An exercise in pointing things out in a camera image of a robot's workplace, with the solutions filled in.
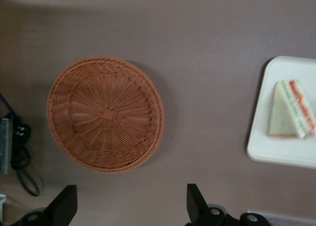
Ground black cable loops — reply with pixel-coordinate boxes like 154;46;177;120
0;92;41;197

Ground cream plastic tray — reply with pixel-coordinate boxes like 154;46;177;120
245;55;316;169

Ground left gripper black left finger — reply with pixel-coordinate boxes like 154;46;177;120
13;185;78;226

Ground triangular sandwich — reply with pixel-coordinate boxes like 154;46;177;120
266;79;316;140

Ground brown round wicker basket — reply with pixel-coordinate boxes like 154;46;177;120
46;55;166;175

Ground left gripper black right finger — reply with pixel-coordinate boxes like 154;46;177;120
184;183;240;226

